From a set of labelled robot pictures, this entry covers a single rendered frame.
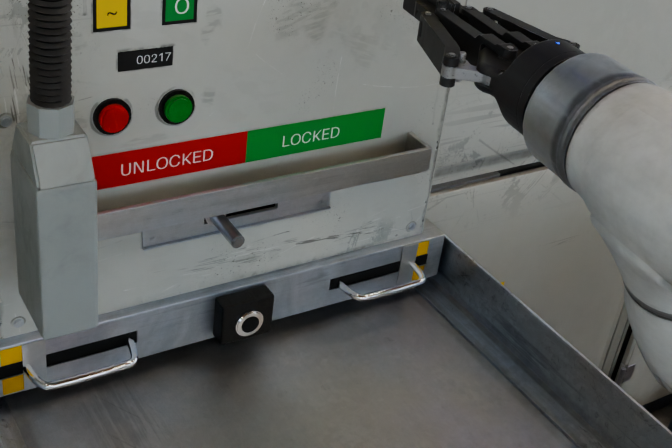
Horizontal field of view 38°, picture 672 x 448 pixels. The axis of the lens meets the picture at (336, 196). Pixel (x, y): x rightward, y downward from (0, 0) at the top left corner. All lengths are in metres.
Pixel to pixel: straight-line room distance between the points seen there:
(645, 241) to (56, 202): 0.42
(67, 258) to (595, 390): 0.55
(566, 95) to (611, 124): 0.05
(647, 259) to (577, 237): 1.18
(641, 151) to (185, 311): 0.54
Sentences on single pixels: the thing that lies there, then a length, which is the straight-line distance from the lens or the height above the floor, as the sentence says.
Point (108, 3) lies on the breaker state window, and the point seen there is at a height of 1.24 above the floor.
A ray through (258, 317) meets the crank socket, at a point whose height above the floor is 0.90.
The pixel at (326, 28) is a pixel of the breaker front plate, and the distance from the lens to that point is 0.94.
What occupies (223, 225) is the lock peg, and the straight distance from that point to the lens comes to 0.94.
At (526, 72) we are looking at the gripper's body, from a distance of 0.72.
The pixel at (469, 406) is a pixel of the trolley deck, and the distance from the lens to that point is 1.05.
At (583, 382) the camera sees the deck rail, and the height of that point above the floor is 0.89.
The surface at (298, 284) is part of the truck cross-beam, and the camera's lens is 1.07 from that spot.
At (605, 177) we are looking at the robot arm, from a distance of 0.63.
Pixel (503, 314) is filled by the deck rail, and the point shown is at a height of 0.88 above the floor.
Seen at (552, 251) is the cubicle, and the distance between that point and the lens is 1.77.
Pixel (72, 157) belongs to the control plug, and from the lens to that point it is 0.76.
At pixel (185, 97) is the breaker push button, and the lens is 0.88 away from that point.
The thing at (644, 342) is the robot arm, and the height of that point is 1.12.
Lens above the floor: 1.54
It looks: 31 degrees down
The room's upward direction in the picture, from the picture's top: 8 degrees clockwise
